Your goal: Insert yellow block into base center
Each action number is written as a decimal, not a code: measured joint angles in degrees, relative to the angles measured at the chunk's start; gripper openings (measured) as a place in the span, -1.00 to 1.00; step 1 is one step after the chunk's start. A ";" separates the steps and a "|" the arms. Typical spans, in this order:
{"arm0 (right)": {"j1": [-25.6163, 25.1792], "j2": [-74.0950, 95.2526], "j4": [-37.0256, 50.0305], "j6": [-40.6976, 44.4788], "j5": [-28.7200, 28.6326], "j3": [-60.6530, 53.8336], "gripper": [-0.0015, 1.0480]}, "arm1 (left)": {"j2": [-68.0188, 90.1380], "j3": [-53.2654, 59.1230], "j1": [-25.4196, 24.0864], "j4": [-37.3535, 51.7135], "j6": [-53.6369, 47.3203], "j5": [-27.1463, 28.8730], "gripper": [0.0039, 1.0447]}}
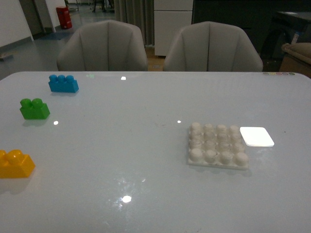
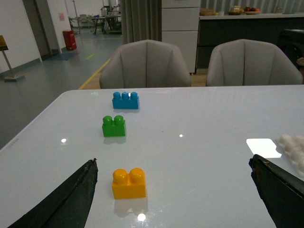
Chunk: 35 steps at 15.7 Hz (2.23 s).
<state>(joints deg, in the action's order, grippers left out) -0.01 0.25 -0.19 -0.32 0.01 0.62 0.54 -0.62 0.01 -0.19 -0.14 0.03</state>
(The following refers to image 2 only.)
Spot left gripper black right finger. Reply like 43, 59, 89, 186
249, 154, 304, 228

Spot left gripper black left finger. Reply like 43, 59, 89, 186
10, 159, 98, 228

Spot yellow toy block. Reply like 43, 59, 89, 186
112, 167, 146, 200

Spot green toy block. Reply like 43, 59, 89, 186
102, 115, 126, 137

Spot blue toy block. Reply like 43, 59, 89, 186
112, 92, 140, 109

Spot right grey armchair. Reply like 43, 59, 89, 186
207, 39, 303, 86

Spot grey armchair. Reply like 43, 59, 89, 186
207, 39, 303, 86
99, 39, 191, 89

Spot dark kitchen counter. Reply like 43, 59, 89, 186
196, 13, 304, 69

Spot left grey armchair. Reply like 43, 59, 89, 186
99, 39, 191, 89

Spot red fire extinguisher box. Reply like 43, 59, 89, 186
62, 30, 77, 50

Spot sign stand on floor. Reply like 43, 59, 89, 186
0, 35, 25, 82

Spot fruit plate on counter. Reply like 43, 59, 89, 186
244, 7, 260, 15

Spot bread bowl on counter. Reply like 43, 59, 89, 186
228, 5, 244, 16

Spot wicker basket on counter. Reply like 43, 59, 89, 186
199, 8, 215, 16

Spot grey curtain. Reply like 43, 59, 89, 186
119, 0, 162, 44

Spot white drawer cabinet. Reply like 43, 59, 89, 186
161, 0, 201, 73

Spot white studded base plate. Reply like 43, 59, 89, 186
276, 134, 304, 177

